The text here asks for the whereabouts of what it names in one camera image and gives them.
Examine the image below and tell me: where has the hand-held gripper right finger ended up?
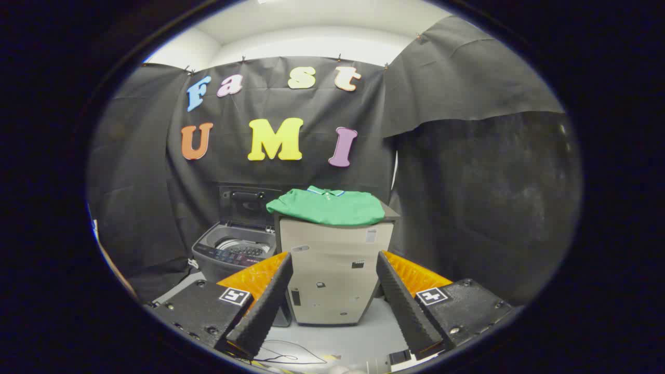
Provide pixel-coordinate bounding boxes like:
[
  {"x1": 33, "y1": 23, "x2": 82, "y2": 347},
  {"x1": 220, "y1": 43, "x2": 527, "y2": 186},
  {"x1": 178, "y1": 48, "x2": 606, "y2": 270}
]
[{"x1": 375, "y1": 251, "x2": 515, "y2": 362}]

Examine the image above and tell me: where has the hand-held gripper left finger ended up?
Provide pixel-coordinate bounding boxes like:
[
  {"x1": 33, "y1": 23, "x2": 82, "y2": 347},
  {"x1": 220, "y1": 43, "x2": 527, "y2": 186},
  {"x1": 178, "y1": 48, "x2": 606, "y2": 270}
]
[{"x1": 151, "y1": 252, "x2": 294, "y2": 360}]

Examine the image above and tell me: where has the grey top-load washing machine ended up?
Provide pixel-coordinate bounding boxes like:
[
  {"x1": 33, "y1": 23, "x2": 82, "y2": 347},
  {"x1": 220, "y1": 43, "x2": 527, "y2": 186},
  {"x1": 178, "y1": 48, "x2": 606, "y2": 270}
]
[{"x1": 191, "y1": 220, "x2": 292, "y2": 328}]

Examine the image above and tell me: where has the dark transparent washing machine lid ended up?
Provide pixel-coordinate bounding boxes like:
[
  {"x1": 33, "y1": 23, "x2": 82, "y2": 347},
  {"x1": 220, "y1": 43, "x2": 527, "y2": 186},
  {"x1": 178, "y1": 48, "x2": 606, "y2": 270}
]
[{"x1": 218, "y1": 184, "x2": 284, "y2": 229}]

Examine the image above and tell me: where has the green polo shirt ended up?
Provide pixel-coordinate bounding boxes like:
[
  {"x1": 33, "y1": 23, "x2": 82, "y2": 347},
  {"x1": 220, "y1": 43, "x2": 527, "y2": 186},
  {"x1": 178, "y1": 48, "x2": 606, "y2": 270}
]
[{"x1": 266, "y1": 185, "x2": 386, "y2": 227}]

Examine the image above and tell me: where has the beige cabinet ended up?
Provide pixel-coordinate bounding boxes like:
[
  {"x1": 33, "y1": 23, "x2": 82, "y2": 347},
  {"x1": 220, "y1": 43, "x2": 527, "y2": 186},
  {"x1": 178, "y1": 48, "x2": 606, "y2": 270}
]
[{"x1": 274, "y1": 202, "x2": 401, "y2": 327}]

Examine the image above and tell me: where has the black backdrop cloth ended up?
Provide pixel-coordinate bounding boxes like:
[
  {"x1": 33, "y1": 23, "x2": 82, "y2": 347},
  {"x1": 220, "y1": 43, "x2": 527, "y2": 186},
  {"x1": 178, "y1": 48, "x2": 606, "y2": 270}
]
[{"x1": 87, "y1": 16, "x2": 582, "y2": 307}]

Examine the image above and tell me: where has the thin black floor cable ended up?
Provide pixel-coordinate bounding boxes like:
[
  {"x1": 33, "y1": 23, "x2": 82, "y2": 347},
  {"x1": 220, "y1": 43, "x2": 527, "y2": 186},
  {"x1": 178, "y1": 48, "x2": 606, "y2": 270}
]
[{"x1": 254, "y1": 340, "x2": 329, "y2": 366}]

